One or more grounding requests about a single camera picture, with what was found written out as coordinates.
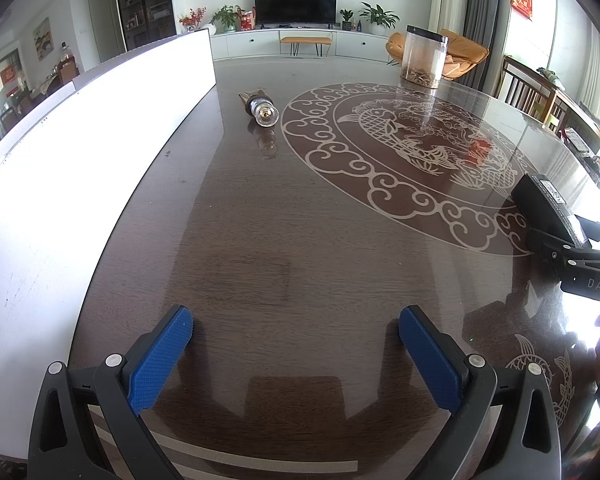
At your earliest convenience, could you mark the orange cushioned bench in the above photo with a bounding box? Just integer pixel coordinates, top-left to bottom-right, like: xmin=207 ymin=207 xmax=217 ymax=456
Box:
xmin=280 ymin=36 xmax=333 ymax=58

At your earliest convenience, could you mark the framed landscape painting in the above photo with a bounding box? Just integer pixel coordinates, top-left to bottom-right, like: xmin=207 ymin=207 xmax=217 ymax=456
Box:
xmin=32 ymin=16 xmax=52 ymax=60

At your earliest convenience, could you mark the black television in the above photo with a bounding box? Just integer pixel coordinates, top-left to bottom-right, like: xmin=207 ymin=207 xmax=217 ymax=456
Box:
xmin=253 ymin=0 xmax=339 ymax=28

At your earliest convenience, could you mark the clear jar with black lid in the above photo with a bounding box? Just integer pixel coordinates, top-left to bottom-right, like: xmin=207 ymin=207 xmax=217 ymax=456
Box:
xmin=400 ymin=25 xmax=450 ymax=90

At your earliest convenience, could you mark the covered standing air conditioner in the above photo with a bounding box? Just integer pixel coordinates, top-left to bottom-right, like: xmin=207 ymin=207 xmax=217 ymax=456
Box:
xmin=427 ymin=0 xmax=471 ymax=41

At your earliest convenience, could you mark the white television cabinet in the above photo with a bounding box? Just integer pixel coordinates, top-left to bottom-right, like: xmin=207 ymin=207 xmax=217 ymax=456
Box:
xmin=210 ymin=27 xmax=406 ymax=63

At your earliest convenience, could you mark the large leafy potted plant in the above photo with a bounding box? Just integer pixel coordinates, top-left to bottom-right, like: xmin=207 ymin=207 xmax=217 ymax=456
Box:
xmin=357 ymin=2 xmax=400 ymax=36

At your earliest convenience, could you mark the black cardboard box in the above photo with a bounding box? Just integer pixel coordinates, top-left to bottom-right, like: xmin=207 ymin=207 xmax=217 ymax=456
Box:
xmin=511 ymin=172 xmax=593 ymax=248

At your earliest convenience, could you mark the white door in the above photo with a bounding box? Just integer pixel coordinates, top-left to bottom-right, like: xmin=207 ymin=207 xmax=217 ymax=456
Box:
xmin=87 ymin=0 xmax=116 ymax=63

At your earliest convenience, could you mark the grey curtain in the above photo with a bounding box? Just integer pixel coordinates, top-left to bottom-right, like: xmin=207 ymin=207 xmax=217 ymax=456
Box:
xmin=462 ymin=0 xmax=516 ymax=96

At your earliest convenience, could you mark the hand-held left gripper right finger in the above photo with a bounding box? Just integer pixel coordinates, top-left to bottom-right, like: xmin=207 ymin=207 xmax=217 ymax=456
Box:
xmin=399 ymin=305 xmax=563 ymax=480

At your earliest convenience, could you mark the dark wooden chair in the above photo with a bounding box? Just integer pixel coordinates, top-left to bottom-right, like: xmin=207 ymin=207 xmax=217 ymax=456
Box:
xmin=495 ymin=55 xmax=568 ymax=128

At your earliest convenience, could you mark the cluttered wooden side table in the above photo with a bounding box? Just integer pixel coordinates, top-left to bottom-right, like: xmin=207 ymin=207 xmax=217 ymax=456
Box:
xmin=550 ymin=67 xmax=600 ymax=196

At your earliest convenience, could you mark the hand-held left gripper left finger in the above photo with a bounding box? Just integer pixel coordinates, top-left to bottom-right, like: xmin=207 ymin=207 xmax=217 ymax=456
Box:
xmin=27 ymin=304 xmax=195 ymax=480

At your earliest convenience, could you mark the orange lounge chair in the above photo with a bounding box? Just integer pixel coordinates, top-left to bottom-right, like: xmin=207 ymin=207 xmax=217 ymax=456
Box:
xmin=385 ymin=28 xmax=490 ymax=82

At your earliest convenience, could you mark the dark glass display cabinet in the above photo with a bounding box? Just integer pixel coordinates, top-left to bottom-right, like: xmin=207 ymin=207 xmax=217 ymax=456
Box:
xmin=112 ymin=0 xmax=177 ymax=52

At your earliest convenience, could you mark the red flower arrangement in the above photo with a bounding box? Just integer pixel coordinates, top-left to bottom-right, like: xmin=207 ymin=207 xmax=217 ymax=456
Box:
xmin=178 ymin=8 xmax=207 ymax=33

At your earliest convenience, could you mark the white partition board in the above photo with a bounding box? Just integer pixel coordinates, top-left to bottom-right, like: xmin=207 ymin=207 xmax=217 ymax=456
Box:
xmin=0 ymin=27 xmax=217 ymax=461

